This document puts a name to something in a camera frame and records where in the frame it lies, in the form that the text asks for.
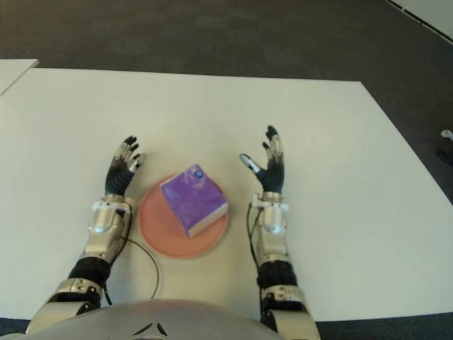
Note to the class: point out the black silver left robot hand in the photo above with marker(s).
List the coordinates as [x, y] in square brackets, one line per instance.
[118, 177]

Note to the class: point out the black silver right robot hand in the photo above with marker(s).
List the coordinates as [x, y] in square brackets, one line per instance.
[274, 173]

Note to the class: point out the purple tissue paper pack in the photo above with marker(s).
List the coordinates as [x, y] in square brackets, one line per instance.
[191, 198]

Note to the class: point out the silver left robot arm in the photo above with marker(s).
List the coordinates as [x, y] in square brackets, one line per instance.
[104, 219]

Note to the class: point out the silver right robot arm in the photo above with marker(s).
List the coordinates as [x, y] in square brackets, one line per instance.
[274, 219]

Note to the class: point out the round pink plate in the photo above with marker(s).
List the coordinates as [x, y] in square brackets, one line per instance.
[159, 237]

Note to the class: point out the silver robot torso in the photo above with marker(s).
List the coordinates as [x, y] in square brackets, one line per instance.
[141, 318]

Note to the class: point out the white neighbouring table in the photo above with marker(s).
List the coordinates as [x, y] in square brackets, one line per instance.
[14, 72]

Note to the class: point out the dark object with white cap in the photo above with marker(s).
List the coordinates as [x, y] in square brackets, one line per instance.
[446, 147]

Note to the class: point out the white panel with black slots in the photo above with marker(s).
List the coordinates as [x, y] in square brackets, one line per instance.
[431, 14]

